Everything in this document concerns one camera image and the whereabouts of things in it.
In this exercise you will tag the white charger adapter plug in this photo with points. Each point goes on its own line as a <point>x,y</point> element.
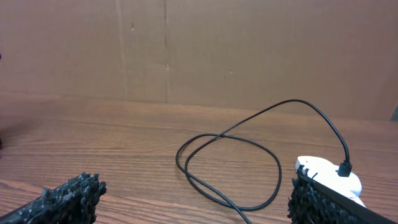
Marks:
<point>337,180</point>

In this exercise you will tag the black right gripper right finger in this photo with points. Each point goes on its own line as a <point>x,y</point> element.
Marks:
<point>314,203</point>

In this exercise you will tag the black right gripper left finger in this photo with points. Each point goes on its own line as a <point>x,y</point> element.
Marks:
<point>74,202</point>

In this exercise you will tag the white power strip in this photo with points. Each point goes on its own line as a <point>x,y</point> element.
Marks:
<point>311,163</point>

